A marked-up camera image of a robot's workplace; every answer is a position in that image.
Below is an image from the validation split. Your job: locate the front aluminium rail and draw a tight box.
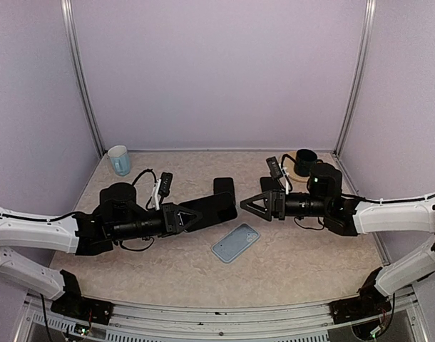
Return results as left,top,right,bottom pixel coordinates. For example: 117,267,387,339
13,287,431,341

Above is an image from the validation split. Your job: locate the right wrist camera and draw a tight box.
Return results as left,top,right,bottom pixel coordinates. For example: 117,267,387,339
266,157,292,194

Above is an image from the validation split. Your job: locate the left aluminium frame post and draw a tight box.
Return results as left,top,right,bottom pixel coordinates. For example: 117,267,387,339
60,0,106,158

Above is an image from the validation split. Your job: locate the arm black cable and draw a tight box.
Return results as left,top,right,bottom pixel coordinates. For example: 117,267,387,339
342,190,435,204
0,209,79,224

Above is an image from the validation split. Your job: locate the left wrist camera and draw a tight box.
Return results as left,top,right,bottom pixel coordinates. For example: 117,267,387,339
145,172,173,210

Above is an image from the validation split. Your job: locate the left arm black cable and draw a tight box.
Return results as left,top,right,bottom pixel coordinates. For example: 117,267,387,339
0,209,79,224

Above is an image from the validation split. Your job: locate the blue edged smartphone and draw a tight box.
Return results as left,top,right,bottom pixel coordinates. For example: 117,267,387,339
180,192,237,232

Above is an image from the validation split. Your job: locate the light blue phone case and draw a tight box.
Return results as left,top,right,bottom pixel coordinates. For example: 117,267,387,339
211,224,260,264

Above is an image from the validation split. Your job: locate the aluminium frame post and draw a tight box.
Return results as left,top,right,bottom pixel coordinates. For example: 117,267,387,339
334,0,377,158
60,0,106,158

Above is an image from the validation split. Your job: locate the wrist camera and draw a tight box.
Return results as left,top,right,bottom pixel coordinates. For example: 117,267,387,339
145,172,173,210
266,157,292,194

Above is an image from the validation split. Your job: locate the light blue mug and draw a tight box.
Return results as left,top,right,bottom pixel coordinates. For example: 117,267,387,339
107,145,131,177

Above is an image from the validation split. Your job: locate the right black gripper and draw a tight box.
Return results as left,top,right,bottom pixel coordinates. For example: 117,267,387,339
241,189,330,221

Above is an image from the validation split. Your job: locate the black mug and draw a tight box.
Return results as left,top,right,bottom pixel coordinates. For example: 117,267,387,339
294,149,323,177

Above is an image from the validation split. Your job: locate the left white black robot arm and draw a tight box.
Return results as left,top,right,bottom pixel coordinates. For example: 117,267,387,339
0,182,203,325

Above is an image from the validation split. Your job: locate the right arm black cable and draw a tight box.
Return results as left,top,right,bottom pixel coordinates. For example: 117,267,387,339
342,190,435,204

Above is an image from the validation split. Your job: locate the beige plate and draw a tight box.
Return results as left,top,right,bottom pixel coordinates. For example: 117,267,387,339
282,150,311,183

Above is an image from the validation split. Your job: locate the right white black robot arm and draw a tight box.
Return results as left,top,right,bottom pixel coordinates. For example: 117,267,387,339
240,162,435,324

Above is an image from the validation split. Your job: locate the right aluminium frame post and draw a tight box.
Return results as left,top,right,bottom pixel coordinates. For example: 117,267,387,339
334,0,377,158

